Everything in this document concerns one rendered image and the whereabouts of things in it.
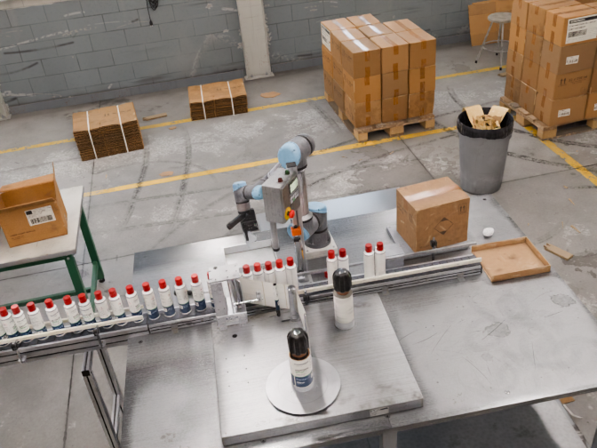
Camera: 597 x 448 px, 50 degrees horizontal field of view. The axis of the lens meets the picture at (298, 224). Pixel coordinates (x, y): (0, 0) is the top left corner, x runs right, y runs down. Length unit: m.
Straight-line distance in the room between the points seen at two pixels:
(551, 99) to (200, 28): 4.10
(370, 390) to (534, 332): 0.82
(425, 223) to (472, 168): 2.17
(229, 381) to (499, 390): 1.10
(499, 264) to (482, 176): 2.13
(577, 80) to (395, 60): 1.62
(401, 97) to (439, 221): 3.19
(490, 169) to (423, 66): 1.44
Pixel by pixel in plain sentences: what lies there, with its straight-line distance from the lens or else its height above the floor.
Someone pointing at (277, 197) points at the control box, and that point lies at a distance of 2.85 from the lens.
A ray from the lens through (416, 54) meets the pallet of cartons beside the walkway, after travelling 6.34.
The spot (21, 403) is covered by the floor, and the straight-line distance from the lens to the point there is 4.36.
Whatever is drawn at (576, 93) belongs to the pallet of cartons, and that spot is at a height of 0.43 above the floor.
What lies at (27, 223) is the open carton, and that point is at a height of 0.92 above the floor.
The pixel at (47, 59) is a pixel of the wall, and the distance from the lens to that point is 8.28.
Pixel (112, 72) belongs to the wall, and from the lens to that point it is 8.27.
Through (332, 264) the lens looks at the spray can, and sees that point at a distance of 3.08.
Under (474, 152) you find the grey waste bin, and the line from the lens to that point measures 5.37.
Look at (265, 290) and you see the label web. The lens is 2.99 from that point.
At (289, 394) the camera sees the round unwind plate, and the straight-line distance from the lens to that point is 2.69.
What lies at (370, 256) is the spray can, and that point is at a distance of 3.10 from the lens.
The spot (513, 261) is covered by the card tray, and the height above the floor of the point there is 0.83.
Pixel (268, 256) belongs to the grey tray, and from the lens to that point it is 3.49.
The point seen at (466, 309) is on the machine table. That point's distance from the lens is 3.14.
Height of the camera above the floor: 2.89
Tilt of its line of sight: 33 degrees down
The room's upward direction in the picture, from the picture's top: 6 degrees counter-clockwise
